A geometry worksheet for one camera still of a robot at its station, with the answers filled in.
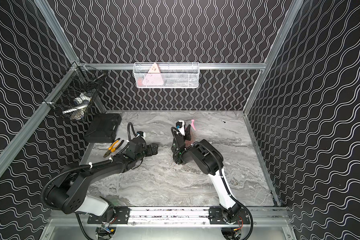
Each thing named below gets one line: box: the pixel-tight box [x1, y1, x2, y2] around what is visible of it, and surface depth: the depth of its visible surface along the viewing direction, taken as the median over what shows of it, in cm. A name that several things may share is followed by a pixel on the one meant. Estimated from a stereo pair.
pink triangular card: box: [142, 63, 164, 86], surface depth 92 cm
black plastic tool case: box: [84, 112, 122, 143], surface depth 103 cm
